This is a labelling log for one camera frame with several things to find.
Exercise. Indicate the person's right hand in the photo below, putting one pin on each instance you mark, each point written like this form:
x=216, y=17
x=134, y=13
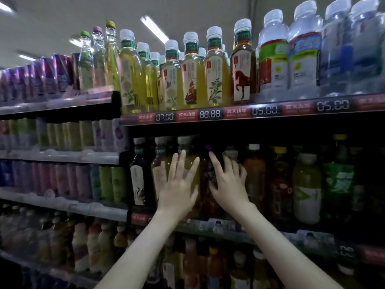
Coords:
x=233, y=192

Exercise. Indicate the person's left hand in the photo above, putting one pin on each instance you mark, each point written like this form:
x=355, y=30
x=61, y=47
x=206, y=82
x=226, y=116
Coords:
x=177, y=195

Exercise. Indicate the row of tea juice bottles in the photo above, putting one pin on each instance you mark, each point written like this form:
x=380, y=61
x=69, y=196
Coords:
x=215, y=267

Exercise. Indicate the brown tea bottle horse label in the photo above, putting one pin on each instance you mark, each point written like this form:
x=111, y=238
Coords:
x=242, y=81

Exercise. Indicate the row of yellow tea bottles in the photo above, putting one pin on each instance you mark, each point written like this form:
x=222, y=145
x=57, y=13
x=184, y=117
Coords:
x=192, y=78

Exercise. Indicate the row of clear water bottles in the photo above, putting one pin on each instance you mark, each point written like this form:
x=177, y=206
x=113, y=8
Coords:
x=303, y=66

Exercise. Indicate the person's right forearm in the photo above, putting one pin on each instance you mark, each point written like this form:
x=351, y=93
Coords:
x=279, y=255

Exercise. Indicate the person's left forearm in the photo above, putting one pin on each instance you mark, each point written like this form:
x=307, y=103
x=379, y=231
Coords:
x=141, y=255

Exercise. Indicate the green pictured price label strip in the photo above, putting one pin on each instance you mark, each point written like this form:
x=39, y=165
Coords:
x=210, y=227

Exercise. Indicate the red black price label strip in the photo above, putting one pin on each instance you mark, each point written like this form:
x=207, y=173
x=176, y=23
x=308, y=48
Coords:
x=210, y=113

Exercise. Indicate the ceiling tube light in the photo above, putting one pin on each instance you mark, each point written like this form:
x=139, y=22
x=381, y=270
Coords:
x=154, y=29
x=27, y=57

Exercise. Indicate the row of purple drink cans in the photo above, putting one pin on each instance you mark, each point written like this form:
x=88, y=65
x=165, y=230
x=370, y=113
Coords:
x=48, y=75

